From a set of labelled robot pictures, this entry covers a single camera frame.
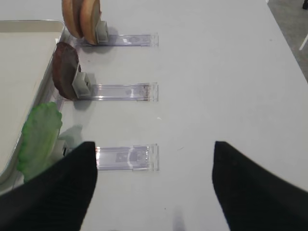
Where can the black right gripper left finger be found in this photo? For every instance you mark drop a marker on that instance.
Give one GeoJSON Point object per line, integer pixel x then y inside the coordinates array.
{"type": "Point", "coordinates": [55, 200]}

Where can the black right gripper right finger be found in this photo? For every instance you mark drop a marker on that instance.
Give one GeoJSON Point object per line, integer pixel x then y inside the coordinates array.
{"type": "Point", "coordinates": [252, 198]}

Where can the upright green lettuce leaf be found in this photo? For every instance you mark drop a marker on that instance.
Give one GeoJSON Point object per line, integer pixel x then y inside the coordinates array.
{"type": "Point", "coordinates": [39, 134]}

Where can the clear lettuce rack right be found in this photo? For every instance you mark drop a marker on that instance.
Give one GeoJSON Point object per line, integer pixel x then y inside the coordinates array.
{"type": "Point", "coordinates": [134, 158]}

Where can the upright brown meat patty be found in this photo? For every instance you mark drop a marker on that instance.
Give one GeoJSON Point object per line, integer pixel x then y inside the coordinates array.
{"type": "Point", "coordinates": [65, 72]}

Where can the clear patty rack right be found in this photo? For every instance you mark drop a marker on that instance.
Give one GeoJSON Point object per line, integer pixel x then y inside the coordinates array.
{"type": "Point", "coordinates": [87, 91]}

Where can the white metal tray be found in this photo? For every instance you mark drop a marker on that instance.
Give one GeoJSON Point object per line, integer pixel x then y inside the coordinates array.
{"type": "Point", "coordinates": [26, 49]}

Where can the clear bun rack right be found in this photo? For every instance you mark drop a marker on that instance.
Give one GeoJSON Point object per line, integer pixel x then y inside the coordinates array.
{"type": "Point", "coordinates": [105, 39]}

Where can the bun slice outer right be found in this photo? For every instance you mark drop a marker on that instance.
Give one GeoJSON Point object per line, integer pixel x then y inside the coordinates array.
{"type": "Point", "coordinates": [71, 15]}

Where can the bun slice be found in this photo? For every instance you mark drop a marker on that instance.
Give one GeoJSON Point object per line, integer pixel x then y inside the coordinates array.
{"type": "Point", "coordinates": [71, 15]}
{"type": "Point", "coordinates": [90, 15]}

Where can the bun slice inner right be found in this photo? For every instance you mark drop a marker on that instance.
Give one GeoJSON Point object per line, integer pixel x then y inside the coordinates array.
{"type": "Point", "coordinates": [90, 15]}

